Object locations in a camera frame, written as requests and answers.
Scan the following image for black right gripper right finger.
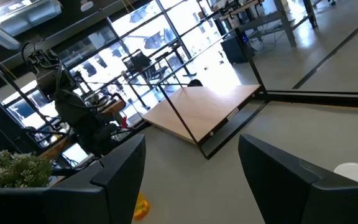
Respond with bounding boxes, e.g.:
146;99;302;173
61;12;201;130
237;133;358;224

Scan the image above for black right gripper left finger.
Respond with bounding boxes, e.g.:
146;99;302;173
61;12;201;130
0;133;147;224

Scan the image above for orange pill bottle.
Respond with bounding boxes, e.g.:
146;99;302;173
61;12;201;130
132;192;152;222

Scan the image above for pink pill bottle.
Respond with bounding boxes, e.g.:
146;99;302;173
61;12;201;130
333;162;358;185

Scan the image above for open laptop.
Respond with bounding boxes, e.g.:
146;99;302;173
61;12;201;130
61;142;90;166

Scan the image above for green potted plant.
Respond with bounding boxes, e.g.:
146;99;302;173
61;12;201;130
0;149;55;189

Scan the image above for black computer tower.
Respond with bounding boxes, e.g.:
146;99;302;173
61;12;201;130
221;34;256;65

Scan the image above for grey metal workbench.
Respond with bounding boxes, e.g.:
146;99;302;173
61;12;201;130
218;0;319;48

